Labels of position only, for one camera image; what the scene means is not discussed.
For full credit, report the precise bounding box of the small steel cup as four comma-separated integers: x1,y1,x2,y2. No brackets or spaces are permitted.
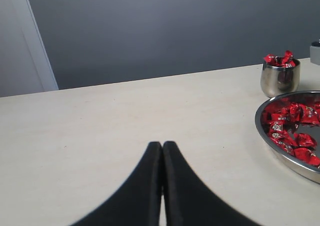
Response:
260,59,301,98

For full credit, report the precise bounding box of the red wrapped candy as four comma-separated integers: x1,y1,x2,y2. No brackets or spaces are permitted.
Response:
293,147,314,163
299,104,320,125
270,113,291,122

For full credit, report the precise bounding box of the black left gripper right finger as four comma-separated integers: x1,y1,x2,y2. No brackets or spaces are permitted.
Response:
162,141,258,226

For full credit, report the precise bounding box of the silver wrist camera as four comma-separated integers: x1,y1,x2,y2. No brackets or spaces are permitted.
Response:
309,39,320,65

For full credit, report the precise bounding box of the round steel plate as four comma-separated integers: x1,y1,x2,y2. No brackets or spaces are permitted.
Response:
255,91,320,182

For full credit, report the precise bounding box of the red candy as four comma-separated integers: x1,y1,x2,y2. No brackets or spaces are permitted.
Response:
263,54,276,66
270,113,291,122
299,104,320,125
293,147,314,163
275,50,296,68

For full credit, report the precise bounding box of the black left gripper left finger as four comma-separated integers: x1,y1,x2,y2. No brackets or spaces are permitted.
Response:
73,141,163,225

